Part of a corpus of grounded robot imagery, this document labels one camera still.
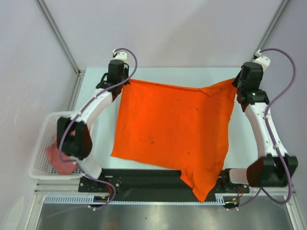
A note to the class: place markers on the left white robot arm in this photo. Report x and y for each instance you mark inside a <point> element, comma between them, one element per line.
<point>104,95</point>

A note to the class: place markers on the aluminium frame rail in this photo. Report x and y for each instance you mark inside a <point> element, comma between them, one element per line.
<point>74,187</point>

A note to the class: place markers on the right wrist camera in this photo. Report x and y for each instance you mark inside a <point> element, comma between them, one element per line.
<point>261,59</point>

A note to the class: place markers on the aluminium frame post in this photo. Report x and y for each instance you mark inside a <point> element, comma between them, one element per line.
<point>273,24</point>
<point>79,74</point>

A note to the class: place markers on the left aluminium frame post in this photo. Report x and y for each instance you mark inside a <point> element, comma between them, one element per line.
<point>79,74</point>

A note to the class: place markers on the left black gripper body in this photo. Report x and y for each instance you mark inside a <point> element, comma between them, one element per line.
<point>125,73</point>

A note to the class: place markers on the white plastic basket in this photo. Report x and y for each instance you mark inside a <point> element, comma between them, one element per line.
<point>41,167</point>

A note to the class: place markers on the orange t shirt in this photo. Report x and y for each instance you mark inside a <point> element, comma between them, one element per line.
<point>178,128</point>

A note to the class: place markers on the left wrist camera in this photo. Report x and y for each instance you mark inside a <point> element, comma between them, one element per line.
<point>120,55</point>

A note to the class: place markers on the right aluminium frame post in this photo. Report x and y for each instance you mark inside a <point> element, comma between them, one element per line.
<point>273,24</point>

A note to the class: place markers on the white cable duct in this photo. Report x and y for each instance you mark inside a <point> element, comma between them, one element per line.
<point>218,200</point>

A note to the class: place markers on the pink t shirt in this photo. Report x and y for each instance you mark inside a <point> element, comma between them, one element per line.
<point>76,146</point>

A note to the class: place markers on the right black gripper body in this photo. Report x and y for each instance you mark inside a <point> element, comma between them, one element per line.
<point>238,82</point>

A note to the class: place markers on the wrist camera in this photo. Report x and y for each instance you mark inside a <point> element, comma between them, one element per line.
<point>120,55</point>
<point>261,59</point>

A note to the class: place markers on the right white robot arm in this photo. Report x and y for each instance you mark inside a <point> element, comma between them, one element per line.
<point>274,167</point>

